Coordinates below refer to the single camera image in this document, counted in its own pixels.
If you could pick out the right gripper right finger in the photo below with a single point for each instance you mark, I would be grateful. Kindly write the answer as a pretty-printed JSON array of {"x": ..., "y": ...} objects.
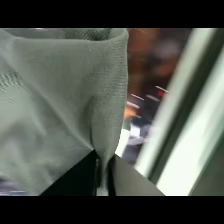
[{"x": 131, "y": 181}]

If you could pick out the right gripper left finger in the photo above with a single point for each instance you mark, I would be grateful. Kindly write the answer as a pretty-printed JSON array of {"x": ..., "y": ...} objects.
[{"x": 78, "y": 178}]

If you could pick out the dark green garment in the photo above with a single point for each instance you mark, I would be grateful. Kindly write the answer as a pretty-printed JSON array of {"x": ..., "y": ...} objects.
[{"x": 56, "y": 100}]

